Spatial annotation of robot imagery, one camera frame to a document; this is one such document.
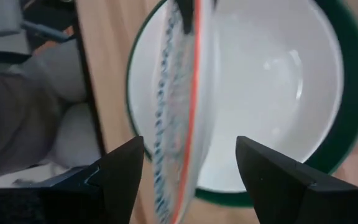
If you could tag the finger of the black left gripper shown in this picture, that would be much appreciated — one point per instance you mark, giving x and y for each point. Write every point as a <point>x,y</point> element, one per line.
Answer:
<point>185,15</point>

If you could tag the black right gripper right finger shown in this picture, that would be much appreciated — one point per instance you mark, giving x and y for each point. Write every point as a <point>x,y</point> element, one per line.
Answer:
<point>275,193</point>

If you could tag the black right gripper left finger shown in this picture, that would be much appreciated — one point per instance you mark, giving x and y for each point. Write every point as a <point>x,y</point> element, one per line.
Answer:
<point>113,186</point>

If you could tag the floral plate with orange rim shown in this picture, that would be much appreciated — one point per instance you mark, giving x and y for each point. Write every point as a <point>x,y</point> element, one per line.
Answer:
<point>182,124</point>

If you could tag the green rimmed white plate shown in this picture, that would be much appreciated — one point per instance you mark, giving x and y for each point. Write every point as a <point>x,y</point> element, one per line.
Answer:
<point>356,93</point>

